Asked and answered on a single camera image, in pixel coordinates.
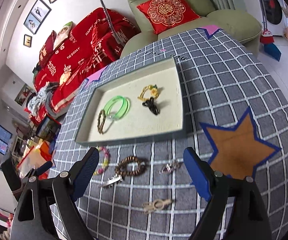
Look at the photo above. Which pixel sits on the green armchair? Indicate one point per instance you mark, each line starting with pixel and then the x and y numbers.
pixel 239 24

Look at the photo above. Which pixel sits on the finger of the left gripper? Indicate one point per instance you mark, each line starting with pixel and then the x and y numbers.
pixel 45 167

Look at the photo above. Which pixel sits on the blue photo box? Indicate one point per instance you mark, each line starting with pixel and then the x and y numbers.
pixel 48 129

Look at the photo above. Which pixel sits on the right pink star sticker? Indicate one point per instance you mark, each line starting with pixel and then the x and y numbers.
pixel 210 30

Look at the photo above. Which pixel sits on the grey checked tablecloth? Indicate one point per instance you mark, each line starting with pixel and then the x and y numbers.
pixel 220 79

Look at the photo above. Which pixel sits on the silver hair clip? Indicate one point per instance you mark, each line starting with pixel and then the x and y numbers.
pixel 111 182

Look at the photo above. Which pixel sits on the green plastic bangle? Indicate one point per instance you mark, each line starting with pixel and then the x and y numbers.
pixel 117 107

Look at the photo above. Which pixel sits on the lower washing machine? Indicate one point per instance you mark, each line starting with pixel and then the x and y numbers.
pixel 276 19

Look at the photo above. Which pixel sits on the beige star hair clip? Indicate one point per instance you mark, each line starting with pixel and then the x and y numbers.
pixel 158 204

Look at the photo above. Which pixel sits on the red embroidered cushion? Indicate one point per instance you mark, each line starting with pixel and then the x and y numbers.
pixel 167 14

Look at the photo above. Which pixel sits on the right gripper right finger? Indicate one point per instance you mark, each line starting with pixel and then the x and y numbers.
pixel 201 174

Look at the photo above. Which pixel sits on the red covered sofa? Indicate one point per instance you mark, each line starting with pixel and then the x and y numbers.
pixel 97 41

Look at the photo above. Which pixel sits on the cream jewelry tray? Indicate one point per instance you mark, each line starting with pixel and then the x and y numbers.
pixel 139 124

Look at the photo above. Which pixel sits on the pink star sticker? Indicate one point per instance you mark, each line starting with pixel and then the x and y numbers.
pixel 93 77
pixel 210 30

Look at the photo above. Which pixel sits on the small framed picture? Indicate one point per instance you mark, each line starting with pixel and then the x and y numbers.
pixel 27 41

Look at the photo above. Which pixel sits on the left pink star sticker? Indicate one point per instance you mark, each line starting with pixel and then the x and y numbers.
pixel 93 77

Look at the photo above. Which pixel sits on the large framed picture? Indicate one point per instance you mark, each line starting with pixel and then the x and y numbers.
pixel 37 16

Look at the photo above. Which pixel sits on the orange star sticker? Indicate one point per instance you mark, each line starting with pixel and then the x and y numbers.
pixel 238 150

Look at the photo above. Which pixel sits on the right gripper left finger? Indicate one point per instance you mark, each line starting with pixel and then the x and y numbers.
pixel 82 172

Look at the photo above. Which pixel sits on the black hair clip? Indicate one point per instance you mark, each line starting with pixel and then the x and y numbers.
pixel 150 104

